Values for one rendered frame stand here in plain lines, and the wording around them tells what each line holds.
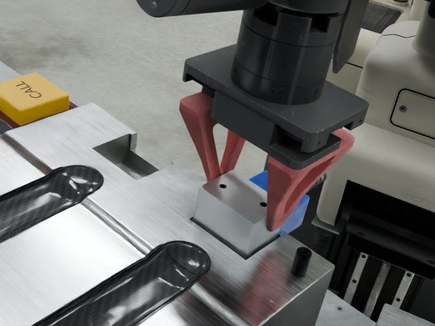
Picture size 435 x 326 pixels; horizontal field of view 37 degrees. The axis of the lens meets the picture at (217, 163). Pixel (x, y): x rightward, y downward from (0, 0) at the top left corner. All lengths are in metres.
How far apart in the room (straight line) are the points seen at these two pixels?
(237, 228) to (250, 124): 0.08
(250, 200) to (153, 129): 1.81
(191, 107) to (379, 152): 0.40
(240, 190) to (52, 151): 0.15
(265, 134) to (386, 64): 0.41
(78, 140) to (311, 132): 0.23
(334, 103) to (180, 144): 1.79
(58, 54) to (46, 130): 2.15
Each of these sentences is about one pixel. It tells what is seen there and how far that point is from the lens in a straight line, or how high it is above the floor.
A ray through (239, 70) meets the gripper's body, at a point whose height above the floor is 1.01.
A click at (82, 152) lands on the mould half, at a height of 0.89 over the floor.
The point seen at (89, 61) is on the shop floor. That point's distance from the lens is 2.65.
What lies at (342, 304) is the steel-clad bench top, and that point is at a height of 0.80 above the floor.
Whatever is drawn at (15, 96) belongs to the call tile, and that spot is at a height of 0.84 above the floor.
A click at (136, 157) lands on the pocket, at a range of 0.54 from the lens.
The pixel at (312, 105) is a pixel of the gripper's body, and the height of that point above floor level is 1.00.
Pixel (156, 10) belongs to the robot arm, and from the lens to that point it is 0.32.
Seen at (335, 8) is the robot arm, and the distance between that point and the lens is 0.37.
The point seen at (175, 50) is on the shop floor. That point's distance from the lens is 2.82.
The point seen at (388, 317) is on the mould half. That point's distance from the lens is 0.48.
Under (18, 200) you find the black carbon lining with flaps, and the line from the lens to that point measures 0.48.
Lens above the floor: 1.18
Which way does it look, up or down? 34 degrees down
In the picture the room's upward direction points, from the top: 10 degrees clockwise
